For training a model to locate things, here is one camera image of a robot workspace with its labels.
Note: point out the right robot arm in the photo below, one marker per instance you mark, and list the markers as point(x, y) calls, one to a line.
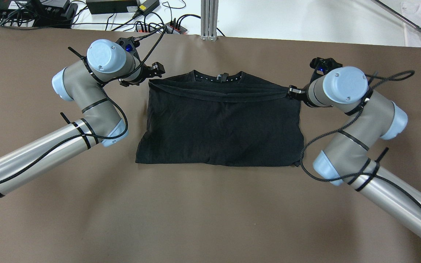
point(344, 160)

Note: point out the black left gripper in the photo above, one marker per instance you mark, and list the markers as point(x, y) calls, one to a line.
point(145, 73)

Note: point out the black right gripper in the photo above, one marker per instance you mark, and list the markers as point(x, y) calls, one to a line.
point(301, 94)

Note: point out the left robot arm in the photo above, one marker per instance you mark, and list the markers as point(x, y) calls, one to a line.
point(103, 121)

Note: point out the black printed t-shirt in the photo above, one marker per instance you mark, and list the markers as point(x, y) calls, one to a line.
point(237, 121)

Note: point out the black power adapter brick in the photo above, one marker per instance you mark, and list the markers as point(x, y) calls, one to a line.
point(112, 6)

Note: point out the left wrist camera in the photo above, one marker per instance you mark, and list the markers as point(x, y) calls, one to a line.
point(130, 45)

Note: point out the brown table mat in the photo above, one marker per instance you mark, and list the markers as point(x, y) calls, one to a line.
point(101, 206)

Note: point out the metal rod with hook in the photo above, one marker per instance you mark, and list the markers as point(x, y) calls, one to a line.
point(393, 12)

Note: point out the black mini computer red logo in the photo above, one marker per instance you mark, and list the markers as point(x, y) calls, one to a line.
point(38, 13)

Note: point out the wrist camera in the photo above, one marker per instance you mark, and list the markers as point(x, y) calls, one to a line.
point(322, 66)
point(130, 45)

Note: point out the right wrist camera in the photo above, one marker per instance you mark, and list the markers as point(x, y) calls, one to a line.
point(322, 66)

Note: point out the aluminium vertical post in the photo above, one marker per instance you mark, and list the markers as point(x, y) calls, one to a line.
point(209, 14)

